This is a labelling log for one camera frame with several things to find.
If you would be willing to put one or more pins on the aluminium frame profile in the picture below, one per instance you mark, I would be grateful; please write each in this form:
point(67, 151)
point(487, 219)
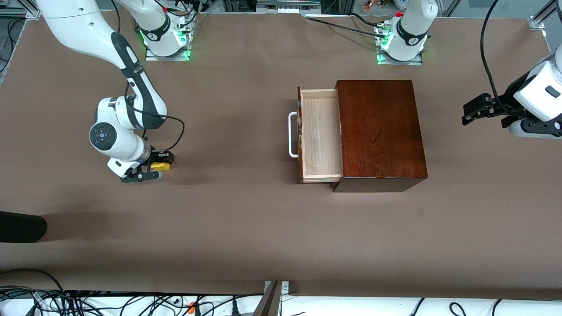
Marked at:
point(19, 14)
point(542, 15)

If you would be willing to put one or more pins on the aluminium rail with white connectors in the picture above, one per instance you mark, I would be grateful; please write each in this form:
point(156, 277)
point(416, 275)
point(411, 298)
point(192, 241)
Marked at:
point(287, 6)

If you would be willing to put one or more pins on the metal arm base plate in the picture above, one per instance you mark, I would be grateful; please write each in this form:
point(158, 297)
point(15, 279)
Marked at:
point(417, 62)
point(151, 58)

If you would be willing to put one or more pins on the grey angled mount bar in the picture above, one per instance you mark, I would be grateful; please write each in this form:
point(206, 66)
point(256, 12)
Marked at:
point(268, 305)

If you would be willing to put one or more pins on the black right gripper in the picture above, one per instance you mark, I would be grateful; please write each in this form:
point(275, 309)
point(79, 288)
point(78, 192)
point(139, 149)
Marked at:
point(157, 157)

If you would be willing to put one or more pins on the wooden drawer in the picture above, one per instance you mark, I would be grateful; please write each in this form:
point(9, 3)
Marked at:
point(320, 136)

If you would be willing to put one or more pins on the dark wooden drawer cabinet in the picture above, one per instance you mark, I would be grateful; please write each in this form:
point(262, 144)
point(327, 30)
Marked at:
point(382, 131)

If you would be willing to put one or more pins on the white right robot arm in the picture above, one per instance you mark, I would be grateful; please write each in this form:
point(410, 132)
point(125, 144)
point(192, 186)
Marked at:
point(79, 26)

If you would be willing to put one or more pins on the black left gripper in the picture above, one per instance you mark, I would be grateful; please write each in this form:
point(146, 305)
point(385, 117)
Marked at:
point(509, 99)

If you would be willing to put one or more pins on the black rounded object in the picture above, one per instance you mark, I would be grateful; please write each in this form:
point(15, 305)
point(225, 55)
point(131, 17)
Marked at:
point(22, 227)

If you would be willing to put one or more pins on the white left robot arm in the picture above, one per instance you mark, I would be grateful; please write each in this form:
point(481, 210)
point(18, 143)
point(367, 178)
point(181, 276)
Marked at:
point(412, 24)

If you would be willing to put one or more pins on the yellow cube block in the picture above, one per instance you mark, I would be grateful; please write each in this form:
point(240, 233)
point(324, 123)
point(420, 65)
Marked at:
point(160, 166)

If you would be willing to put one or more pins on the silver mount bracket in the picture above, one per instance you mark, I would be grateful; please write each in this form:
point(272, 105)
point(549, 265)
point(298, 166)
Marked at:
point(285, 287)

